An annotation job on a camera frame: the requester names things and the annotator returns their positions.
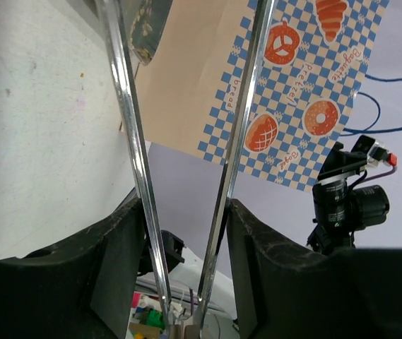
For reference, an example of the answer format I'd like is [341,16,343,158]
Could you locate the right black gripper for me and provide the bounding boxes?
[312,141,367,230]

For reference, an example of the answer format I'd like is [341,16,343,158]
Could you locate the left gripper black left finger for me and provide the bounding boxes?
[0,192,145,338]

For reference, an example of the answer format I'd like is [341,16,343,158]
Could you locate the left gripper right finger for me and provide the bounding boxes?
[227,200,402,338]

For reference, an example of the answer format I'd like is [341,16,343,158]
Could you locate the blue checkered paper bag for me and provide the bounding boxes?
[136,1,389,191]

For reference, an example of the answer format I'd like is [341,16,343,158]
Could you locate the metal tongs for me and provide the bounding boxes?
[95,1,276,338]

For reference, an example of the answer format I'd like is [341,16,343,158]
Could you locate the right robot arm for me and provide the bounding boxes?
[307,135,398,256]

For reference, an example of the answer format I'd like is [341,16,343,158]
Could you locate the metal baking tray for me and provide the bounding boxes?
[112,0,172,66]

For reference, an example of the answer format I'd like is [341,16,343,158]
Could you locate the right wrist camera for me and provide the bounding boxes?
[351,135,398,167]

